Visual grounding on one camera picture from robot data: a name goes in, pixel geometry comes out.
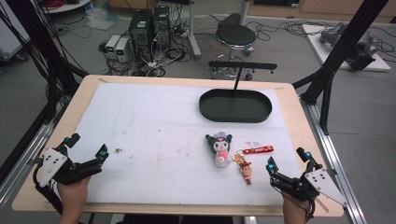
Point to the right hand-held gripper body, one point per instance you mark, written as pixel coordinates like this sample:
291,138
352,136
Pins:
323,185

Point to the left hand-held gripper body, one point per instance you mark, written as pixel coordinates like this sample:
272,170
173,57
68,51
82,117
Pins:
53,163

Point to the black oval tray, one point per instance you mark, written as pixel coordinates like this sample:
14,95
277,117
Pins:
233,107

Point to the person's left hand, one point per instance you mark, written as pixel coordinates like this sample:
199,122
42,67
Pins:
73,194

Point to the person's right hand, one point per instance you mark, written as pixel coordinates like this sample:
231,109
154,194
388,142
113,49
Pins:
294,208

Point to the thin wooden stick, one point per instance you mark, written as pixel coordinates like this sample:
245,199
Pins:
322,206

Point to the white foam board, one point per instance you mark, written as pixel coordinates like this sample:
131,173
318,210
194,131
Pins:
155,133

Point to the white power supply unit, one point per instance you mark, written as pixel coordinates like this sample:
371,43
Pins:
111,45
122,49

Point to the white floor board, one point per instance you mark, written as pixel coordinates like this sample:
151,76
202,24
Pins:
314,43

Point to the grey cabinet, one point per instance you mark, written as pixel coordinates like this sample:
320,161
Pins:
9,40

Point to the grey robot device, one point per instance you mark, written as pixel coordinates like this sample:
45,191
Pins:
361,46

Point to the large black computer tower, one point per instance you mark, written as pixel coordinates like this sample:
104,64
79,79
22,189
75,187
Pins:
140,34

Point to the clear plastic bag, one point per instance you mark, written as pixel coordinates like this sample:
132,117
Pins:
101,17

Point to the round white table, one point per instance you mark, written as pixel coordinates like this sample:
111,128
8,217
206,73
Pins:
67,6

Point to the black round stool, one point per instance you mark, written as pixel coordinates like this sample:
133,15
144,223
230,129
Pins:
235,34

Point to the small black computer tower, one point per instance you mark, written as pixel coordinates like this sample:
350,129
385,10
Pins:
161,26

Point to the white stand leg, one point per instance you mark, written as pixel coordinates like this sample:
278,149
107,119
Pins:
193,37

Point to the aluminium rail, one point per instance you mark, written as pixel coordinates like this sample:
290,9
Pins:
21,155
334,155

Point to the black metal frame strut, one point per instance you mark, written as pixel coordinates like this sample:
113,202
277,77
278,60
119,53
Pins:
342,46

